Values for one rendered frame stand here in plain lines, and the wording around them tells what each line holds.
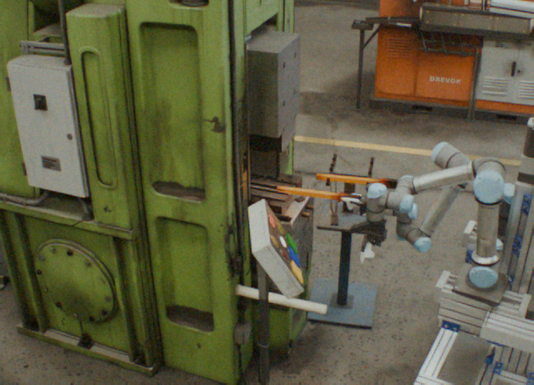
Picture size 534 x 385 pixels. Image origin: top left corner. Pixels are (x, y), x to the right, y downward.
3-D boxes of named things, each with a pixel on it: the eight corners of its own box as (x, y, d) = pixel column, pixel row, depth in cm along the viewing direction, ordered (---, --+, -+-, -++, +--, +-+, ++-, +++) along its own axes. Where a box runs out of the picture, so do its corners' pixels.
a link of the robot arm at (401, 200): (416, 188, 280) (391, 184, 284) (411, 201, 271) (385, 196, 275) (415, 204, 284) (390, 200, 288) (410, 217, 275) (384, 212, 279)
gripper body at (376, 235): (380, 248, 287) (382, 225, 281) (361, 243, 291) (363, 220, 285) (386, 240, 293) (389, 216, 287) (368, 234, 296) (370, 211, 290)
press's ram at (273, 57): (304, 106, 332) (305, 28, 312) (278, 139, 301) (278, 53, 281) (226, 95, 345) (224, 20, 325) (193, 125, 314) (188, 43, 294)
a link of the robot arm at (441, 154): (501, 209, 335) (442, 170, 303) (482, 195, 347) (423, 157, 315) (514, 189, 333) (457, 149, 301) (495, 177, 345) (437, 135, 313)
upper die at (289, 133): (295, 134, 326) (296, 117, 321) (282, 153, 310) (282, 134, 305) (216, 123, 339) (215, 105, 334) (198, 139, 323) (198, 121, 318)
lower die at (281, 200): (294, 198, 343) (295, 183, 339) (281, 218, 327) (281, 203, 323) (219, 184, 357) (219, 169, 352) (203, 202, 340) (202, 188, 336)
